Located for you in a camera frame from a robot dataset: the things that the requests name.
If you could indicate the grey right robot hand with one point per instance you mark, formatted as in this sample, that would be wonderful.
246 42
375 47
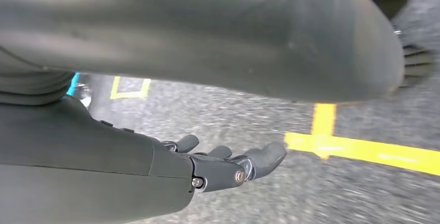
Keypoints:
86 174

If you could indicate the blue metal shelf rack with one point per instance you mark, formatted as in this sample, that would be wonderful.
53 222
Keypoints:
73 85

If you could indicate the black robot leg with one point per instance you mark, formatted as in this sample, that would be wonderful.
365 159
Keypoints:
417 64

